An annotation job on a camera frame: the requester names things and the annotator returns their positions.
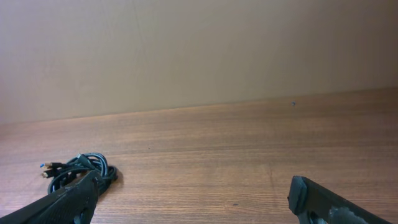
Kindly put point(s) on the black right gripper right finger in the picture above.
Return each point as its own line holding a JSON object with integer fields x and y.
{"x": 312, "y": 203}

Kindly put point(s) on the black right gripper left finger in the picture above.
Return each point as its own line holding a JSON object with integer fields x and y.
{"x": 73, "y": 203}

